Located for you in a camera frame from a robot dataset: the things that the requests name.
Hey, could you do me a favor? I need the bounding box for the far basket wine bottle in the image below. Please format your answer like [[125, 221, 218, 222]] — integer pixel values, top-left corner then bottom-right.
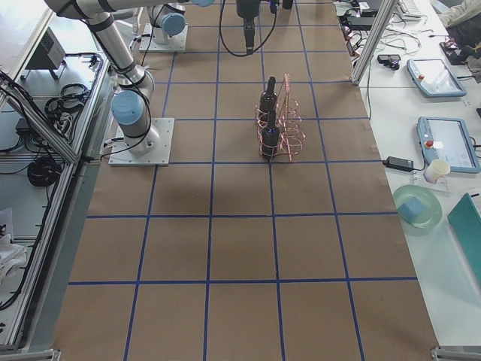
[[259, 76, 277, 113]]

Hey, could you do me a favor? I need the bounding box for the basket wine bottle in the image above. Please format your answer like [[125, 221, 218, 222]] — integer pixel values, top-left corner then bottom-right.
[[259, 76, 277, 113], [261, 111, 280, 159]]

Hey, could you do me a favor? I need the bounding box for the near basket wine bottle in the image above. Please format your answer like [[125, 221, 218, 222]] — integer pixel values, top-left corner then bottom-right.
[[261, 111, 280, 159]]

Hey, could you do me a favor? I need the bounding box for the far blue teach pendant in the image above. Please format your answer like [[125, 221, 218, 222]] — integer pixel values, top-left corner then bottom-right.
[[406, 59, 467, 98]]

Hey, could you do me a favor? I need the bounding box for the blue teach pendant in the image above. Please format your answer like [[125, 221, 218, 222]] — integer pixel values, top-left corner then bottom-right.
[[416, 117, 480, 174], [406, 59, 467, 98]]

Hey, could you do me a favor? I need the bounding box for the grey control box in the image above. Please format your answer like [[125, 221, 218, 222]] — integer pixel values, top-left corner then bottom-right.
[[20, 27, 66, 80]]

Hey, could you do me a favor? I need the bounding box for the black power adapter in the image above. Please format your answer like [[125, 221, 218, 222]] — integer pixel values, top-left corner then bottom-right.
[[383, 156, 414, 172]]

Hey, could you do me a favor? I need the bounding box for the near blue teach pendant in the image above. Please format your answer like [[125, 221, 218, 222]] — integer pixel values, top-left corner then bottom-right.
[[416, 117, 480, 174]]

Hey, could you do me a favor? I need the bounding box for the brown paper mat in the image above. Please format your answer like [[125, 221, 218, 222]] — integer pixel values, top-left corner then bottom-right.
[[53, 1, 437, 360]]

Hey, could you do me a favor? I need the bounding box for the white paper cup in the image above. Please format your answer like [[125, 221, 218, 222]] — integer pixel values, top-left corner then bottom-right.
[[423, 159, 451, 184]]

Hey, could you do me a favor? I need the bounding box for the blue foam cube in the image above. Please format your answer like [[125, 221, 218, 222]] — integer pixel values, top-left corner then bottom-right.
[[397, 196, 427, 223]]

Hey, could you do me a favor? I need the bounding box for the green glass plate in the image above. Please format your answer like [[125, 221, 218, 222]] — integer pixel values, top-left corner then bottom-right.
[[393, 184, 443, 229]]

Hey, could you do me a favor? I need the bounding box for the teal box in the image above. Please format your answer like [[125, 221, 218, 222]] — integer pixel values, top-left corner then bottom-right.
[[447, 193, 480, 285]]

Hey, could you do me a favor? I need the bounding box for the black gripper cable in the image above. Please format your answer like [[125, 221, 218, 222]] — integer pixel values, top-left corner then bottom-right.
[[218, 0, 281, 58]]

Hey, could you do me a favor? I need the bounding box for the copper wire wine basket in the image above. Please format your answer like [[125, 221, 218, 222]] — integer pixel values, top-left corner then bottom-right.
[[256, 73, 305, 161]]

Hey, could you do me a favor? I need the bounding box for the aluminium frame post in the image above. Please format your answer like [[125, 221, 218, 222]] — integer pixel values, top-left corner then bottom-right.
[[351, 0, 398, 86]]

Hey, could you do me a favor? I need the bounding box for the coiled black cable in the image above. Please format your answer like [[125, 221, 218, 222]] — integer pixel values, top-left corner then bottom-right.
[[26, 156, 61, 188]]

